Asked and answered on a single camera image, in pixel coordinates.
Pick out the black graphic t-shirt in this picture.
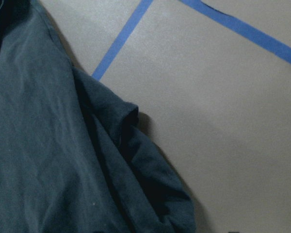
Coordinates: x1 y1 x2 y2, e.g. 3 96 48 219
0 0 196 233

